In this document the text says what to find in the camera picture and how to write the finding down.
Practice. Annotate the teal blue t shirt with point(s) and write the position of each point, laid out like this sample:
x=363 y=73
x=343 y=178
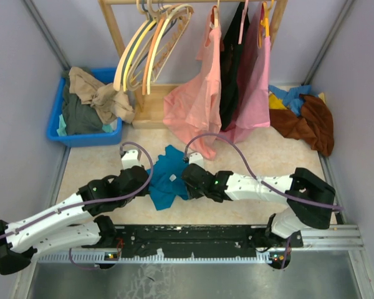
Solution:
x=166 y=182

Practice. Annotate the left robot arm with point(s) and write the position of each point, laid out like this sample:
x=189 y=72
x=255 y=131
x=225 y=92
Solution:
x=81 y=220

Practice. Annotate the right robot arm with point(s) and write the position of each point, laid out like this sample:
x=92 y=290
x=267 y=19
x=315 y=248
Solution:
x=308 y=199

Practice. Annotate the salmon pink t shirt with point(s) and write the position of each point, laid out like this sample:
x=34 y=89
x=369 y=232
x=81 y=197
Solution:
x=193 y=108

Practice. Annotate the beige t shirt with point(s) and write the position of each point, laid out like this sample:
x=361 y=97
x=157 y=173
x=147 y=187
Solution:
x=108 y=103

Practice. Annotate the orange plastic hanger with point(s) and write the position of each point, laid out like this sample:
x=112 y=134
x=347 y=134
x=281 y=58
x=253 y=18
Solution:
x=151 y=46

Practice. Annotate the black t shirt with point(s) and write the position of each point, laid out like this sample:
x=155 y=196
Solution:
x=229 y=60

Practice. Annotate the dark grey t shirt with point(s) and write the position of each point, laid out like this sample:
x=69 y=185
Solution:
x=79 y=119

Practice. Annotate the brown t shirt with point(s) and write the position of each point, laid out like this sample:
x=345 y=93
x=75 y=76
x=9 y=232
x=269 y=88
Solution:
x=314 y=125

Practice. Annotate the beige hanger with shirt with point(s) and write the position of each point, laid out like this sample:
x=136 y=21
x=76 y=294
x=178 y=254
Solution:
x=215 y=22

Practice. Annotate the cream plastic hanger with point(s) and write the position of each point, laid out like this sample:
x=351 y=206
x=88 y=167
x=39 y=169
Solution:
x=127 y=53

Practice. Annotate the yellow hanger with shirt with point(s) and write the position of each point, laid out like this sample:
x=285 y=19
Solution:
x=264 y=23

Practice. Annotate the pink hanger with shirt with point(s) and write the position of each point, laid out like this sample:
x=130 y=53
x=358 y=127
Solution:
x=243 y=17

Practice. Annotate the wooden clothes rack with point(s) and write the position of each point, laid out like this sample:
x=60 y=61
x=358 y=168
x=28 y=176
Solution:
x=150 y=107

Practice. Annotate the yellow cloth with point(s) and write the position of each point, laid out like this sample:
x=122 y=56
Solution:
x=277 y=104

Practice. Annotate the blue plastic bin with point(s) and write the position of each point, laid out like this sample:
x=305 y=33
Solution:
x=77 y=140

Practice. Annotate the light blue cloth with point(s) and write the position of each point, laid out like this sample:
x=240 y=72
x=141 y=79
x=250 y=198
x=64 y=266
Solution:
x=291 y=99

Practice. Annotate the mint green cloth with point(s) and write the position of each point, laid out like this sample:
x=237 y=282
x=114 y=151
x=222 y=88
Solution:
x=61 y=126

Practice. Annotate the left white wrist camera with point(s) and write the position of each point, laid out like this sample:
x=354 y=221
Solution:
x=130 y=158

